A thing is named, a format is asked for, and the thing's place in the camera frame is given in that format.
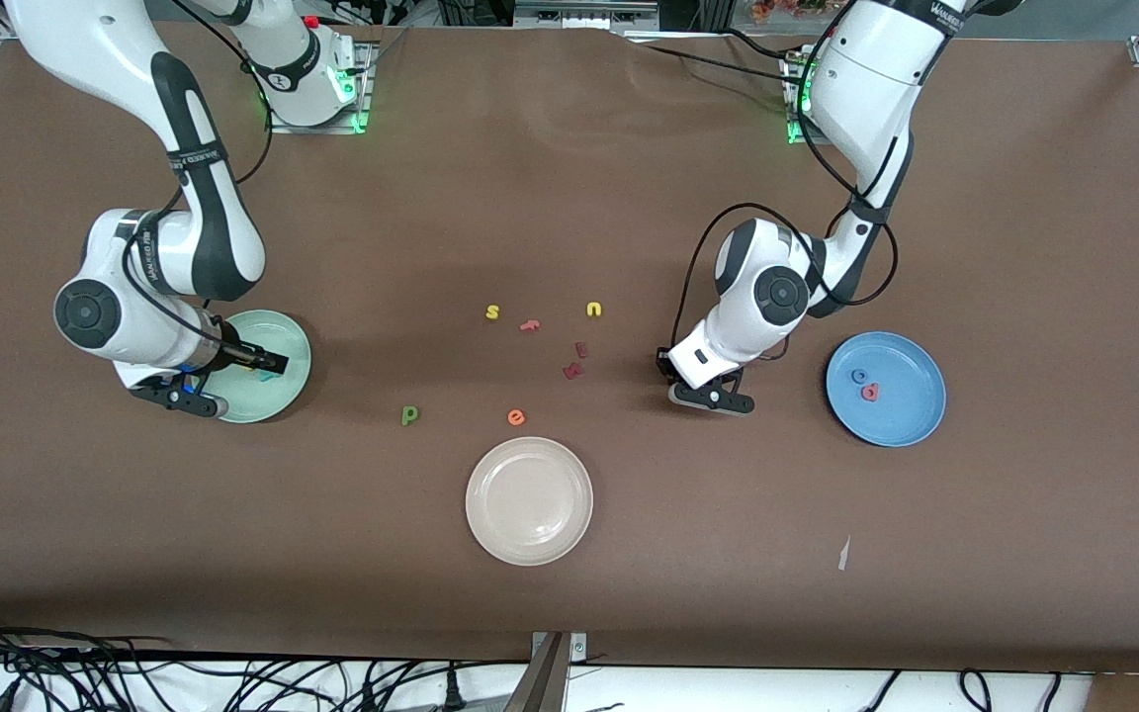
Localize green plate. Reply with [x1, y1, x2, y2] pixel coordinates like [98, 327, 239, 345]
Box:
[214, 310, 313, 425]

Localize brown table cover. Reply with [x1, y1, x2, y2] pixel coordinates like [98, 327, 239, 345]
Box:
[0, 15, 1139, 675]

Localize beige plate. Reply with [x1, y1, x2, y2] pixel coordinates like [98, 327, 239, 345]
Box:
[465, 436, 594, 567]

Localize blue plate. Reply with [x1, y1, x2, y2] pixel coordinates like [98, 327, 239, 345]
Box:
[825, 330, 947, 448]

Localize grey equipment box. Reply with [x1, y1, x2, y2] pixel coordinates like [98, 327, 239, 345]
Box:
[513, 0, 661, 31]

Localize artificial flowers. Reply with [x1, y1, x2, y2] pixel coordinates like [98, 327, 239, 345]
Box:
[752, 0, 828, 23]

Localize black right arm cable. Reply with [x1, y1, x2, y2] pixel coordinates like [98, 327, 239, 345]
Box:
[123, 0, 276, 342]

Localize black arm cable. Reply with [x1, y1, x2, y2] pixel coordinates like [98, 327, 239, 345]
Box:
[673, 0, 899, 362]
[123, 0, 276, 342]

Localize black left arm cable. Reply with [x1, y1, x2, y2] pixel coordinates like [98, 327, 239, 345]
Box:
[673, 0, 899, 362]

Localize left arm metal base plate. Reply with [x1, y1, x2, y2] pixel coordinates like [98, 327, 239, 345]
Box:
[782, 47, 816, 146]

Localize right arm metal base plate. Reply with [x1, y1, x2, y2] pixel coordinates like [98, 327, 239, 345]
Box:
[265, 40, 375, 135]

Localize black cable on table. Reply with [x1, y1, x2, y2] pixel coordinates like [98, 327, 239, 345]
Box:
[629, 28, 808, 85]

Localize metal table edge bracket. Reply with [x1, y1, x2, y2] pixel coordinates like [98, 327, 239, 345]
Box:
[502, 631, 590, 712]

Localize tangled black cable bundle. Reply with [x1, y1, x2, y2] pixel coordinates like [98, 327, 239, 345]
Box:
[0, 613, 531, 712]

